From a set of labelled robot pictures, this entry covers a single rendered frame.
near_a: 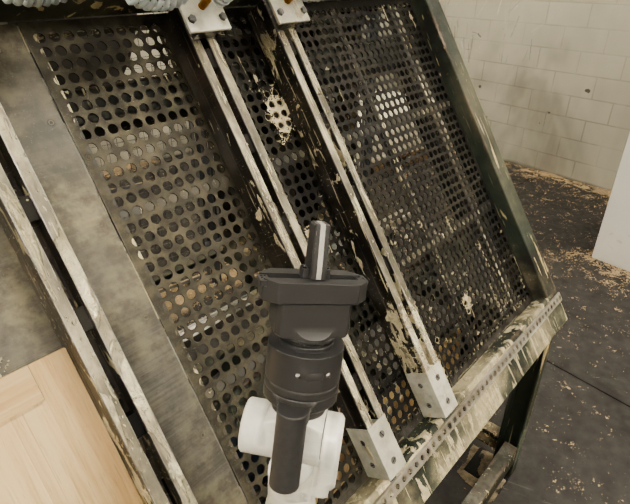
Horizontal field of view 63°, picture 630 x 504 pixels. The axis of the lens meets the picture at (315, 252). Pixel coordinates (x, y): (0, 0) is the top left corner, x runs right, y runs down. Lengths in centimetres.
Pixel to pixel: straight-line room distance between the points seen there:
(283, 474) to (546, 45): 541
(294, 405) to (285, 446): 4
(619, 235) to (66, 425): 379
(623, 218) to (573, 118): 181
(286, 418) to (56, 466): 45
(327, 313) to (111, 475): 50
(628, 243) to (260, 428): 373
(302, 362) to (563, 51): 528
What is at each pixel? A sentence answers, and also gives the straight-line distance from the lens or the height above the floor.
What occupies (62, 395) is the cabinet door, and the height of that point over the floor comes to 131.
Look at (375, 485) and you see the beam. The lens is 123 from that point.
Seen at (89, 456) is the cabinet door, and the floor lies 122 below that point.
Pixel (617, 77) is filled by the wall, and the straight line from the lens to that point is 550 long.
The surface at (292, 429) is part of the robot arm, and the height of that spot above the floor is 146.
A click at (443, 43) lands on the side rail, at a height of 167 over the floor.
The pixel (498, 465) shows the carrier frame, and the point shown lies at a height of 18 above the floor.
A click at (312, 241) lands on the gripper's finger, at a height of 163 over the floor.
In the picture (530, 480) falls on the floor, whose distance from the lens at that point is 252.
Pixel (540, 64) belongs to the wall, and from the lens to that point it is 579.
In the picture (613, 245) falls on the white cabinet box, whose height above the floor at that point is 15.
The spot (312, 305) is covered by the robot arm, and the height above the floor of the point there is 157.
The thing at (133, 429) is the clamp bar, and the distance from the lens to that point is 89.
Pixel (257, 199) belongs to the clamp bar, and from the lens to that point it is 106.
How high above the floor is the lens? 188
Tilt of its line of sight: 29 degrees down
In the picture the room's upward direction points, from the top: straight up
